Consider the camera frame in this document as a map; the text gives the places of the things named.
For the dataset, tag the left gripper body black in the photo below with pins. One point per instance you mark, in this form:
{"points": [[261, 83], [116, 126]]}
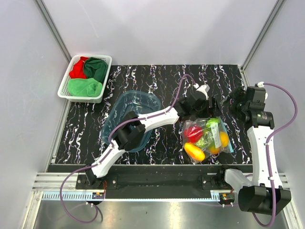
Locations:
{"points": [[204, 111]]}

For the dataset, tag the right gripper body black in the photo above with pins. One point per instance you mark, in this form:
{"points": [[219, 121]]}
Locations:
{"points": [[238, 94]]}

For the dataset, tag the green fake apple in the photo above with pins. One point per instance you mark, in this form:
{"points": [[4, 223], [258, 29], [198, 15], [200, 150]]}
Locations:
{"points": [[212, 121]]}

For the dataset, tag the clear zip top bag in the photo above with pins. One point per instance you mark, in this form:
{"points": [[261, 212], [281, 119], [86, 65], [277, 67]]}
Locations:
{"points": [[216, 147]]}

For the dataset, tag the green fake vegetable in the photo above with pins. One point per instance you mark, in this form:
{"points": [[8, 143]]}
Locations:
{"points": [[204, 142]]}

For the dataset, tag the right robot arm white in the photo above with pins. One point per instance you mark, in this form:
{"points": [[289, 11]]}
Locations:
{"points": [[264, 194]]}

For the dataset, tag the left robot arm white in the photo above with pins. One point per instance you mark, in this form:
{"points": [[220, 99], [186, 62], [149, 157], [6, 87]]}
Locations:
{"points": [[130, 132]]}

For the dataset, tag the red fake pepper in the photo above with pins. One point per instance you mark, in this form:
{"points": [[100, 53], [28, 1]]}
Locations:
{"points": [[193, 134]]}

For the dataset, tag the orange fake orange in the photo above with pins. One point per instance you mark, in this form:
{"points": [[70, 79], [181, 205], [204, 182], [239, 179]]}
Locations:
{"points": [[224, 138]]}

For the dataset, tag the yellow orange fake mango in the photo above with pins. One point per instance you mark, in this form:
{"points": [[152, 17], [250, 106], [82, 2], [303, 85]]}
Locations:
{"points": [[194, 152]]}

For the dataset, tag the black marble pattern mat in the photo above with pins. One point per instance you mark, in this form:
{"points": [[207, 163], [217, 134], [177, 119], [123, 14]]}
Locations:
{"points": [[81, 142]]}

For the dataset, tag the blue translucent plastic tub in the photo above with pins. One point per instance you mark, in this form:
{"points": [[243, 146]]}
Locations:
{"points": [[137, 101]]}

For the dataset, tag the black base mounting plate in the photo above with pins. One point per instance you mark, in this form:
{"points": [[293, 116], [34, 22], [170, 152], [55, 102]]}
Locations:
{"points": [[152, 182]]}

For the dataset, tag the dark green cloth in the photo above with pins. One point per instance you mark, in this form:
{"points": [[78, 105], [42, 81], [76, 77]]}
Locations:
{"points": [[95, 68]]}

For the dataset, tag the white plastic basket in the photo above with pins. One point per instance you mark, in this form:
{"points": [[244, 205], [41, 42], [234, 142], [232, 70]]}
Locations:
{"points": [[63, 92]]}

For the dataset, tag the light green cloth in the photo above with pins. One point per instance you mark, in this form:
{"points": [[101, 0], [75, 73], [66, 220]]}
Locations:
{"points": [[84, 87]]}

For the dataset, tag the red cloth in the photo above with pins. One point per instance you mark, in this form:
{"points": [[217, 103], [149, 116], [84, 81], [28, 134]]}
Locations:
{"points": [[77, 70]]}

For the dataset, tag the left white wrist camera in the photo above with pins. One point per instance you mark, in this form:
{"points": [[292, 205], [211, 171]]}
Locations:
{"points": [[203, 89]]}

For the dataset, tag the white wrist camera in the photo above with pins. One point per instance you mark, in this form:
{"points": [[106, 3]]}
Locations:
{"points": [[261, 85], [203, 89]]}

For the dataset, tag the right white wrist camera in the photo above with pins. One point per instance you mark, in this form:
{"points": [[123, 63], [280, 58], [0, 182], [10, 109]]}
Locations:
{"points": [[261, 85]]}

